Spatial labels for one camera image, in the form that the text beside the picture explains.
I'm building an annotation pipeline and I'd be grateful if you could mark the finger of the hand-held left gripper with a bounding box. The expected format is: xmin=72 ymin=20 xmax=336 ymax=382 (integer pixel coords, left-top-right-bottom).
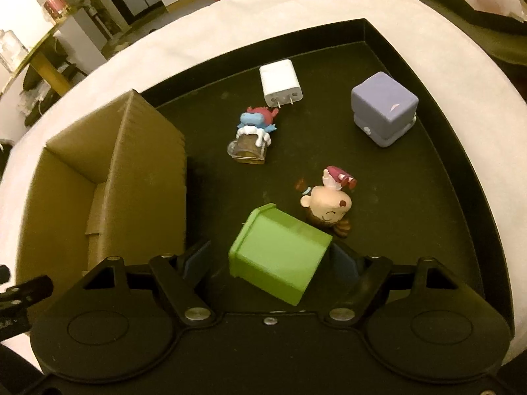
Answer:
xmin=0 ymin=264 xmax=54 ymax=340

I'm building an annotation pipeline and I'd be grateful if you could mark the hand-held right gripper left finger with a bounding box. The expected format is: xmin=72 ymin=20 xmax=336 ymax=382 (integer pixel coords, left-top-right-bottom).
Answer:
xmin=80 ymin=241 xmax=215 ymax=324

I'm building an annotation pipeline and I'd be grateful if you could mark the round gold-edged table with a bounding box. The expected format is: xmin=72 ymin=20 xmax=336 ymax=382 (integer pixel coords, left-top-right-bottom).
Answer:
xmin=0 ymin=18 xmax=97 ymax=96

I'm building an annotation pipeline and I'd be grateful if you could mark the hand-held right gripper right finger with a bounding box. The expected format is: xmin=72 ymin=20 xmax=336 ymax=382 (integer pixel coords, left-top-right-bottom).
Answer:
xmin=323 ymin=242 xmax=462 ymax=325

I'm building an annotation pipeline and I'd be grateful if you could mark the white charger plug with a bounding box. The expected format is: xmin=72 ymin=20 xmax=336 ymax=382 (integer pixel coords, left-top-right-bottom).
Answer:
xmin=259 ymin=60 xmax=304 ymax=109

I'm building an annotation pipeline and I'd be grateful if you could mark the red box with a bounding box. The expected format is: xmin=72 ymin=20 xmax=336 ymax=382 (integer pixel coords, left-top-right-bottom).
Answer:
xmin=43 ymin=0 xmax=71 ymax=24

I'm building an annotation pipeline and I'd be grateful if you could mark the clear glass jar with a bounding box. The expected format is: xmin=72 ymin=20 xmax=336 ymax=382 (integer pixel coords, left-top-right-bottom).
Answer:
xmin=0 ymin=29 xmax=30 ymax=71

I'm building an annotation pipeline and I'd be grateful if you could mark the brown-haired doll figurine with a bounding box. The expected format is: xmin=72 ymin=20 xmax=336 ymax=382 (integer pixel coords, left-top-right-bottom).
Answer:
xmin=295 ymin=166 xmax=357 ymax=238

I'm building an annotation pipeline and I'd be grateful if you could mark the green hexagonal container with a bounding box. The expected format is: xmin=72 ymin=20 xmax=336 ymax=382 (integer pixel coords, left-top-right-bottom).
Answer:
xmin=228 ymin=203 xmax=334 ymax=307

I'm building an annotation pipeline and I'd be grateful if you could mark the purple cube toy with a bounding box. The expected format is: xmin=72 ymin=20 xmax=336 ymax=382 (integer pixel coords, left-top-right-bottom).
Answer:
xmin=351 ymin=71 xmax=420 ymax=148

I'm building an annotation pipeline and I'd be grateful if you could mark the blue red figurine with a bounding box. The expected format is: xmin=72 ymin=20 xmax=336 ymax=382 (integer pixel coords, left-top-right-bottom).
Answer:
xmin=227 ymin=106 xmax=281 ymax=165

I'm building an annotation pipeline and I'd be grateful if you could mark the brown cardboard box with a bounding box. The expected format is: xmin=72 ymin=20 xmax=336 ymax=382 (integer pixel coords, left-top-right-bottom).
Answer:
xmin=16 ymin=89 xmax=188 ymax=322

